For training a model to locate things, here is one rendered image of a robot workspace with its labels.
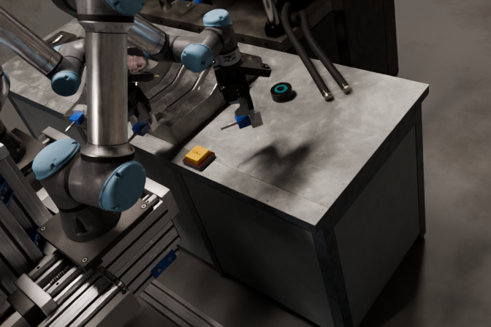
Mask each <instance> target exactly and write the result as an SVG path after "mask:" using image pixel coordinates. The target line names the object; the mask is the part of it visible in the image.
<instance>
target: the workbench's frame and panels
mask: <svg viewBox="0 0 491 327"><path fill-rule="evenodd" d="M428 94H429V86H428V87H427V89H426V90H425V91H424V93H423V94H422V95H421V96H420V97H419V98H418V100H417V101H416V102H415V104H414V105H413V106H412V108H410V110H409V111H408V112H407V113H406V115H405V116H404V117H403V119H402V120H401V121H400V122H399V123H398V124H397V126H396V127H395V128H394V129H393V131H392V132H391V133H390V135H389V136H388V137H387V138H386V139H385V140H384V142H383V143H382V144H381V146H380V147H379V148H378V149H377V151H375V153H374V154H373V155H372V157H371V158H370V159H369V160H368V162H367V163H366V164H365V165H364V166H363V167H362V169H361V170H360V171H359V173H358V174H357V175H356V177H355V178H354V179H353V180H352V181H351V182H350V184H349V185H348V186H347V188H346V189H345V190H344V191H343V192H342V194H341V195H340V196H339V197H338V199H337V200H336V201H335V203H334V204H333V205H332V206H331V207H330V208H329V209H328V211H327V212H326V213H325V215H324V216H323V217H322V219H321V220H320V221H319V222H318V223H317V224H316V226H313V225H311V224H310V223H306V222H305V221H303V220H300V219H298V218H295V217H293V216H291V215H288V214H286V213H285V212H282V211H280V210H278V209H275V208H273V207H271V206H268V205H266V204H264V203H262V202H260V201H257V200H255V199H253V198H251V197H248V196H246V195H244V194H241V193H239V192H237V191H234V190H232V189H231V188H228V187H226V186H224V185H221V184H219V183H217V182H214V181H212V180H209V179H208V178H206V177H203V176H201V175H199V174H196V173H194V172H191V171H189V170H188V169H184V168H183V167H181V166H178V165H176V164H174V163H171V162H169V161H167V160H164V159H163V158H160V157H158V156H156V155H154V154H151V153H149V152H147V151H144V150H142V149H140V148H138V147H135V146H134V145H132V147H133V148H134V150H135V161H137V162H139V163H140V164H141V165H142V167H143V168H144V169H145V173H146V177H147V178H149V179H151V180H153V181H154V182H157V183H158V184H160V185H163V186H164V187H166V188H168V189H170V191H171V193H172V195H173V197H174V199H175V202H176V204H177V206H178V208H179V210H180V212H179V213H178V214H177V215H176V216H175V217H174V218H172V221H173V223H174V224H175V227H176V229H177V231H178V233H179V235H180V238H181V240H180V241H179V243H177V245H179V246H181V247H182V248H184V249H186V250H188V251H189V252H191V253H193V254H195V255H196V256H198V257H200V258H201V259H203V260H205V261H207V262H208V263H211V264H212V265H214V266H215V268H216V271H217V272H218V273H219V274H220V275H221V276H222V277H228V276H229V275H232V276H233V277H235V278H237V279H238V280H240V281H241V282H244V283H245V284H246V285H249V286H251V287H252V288H254V289H256V290H257V291H259V292H261V293H263V294H264V295H266V296H268V297H270V298H271V299H273V300H275V301H277V302H278V303H280V304H282V305H284V306H285V307H287V308H289V309H290V310H292V311H294V312H296V313H297V314H299V315H301V316H303V317H304V318H306V319H308V320H310V321H311V322H313V323H315V324H316V325H318V326H321V327H358V326H359V324H360V323H361V322H362V320H363V318H364V317H365V316H366V314H367V313H368V311H369V309H370V308H371V306H372V305H373V303H374V301H375V300H376V299H377V297H378V295H379V294H380V292H381V291H382V290H383V288H384V286H385V285H386V284H387V282H388V281H389V279H390V277H391V276H392V275H393V273H394V272H395V270H396V268H397V267H398V266H399V264H400V262H401V261H402V260H403V258H404V257H405V255H406V253H407V252H408V251H409V249H410V248H411V246H412V244H413V243H414V242H415V241H416V242H421V241H422V240H423V239H424V235H425V233H426V226H425V184H424V162H423V141H422V102H423V101H424V99H425V98H426V97H427V95H428ZM7 98H8V99H9V100H10V102H11V103H12V105H13V107H14V108H15V110H16V111H17V113H18V114H19V116H20V118H21V119H22V121H23V122H24V124H25V125H26V128H27V129H28V130H29V132H30V133H31V135H32V136H33V138H35V139H36V138H37V137H38V136H40V135H41V134H42V131H44V130H45V129H46V128H47V127H51V128H54V129H55V130H57V131H60V132H61V133H62V134H65V135H67V136H69V137H71V139H74V140H75V141H76V142H77V143H79V144H80V148H81V149H82V148H83V147H84V146H85V145H86V144H87V142H88V135H87V132H88V128H81V127H71V128H70V130H68V132H65V130H66V129H67V128H68V124H67V122H66V121H65V119H64V116H63V114H61V113H59V112H56V111H54V110H52V109H50V108H47V107H45V106H43V105H41V104H38V103H36V102H34V101H32V100H30V99H27V98H25V97H23V96H20V95H18V94H16V93H13V92H12V91H9V95H8V97H7Z"/></svg>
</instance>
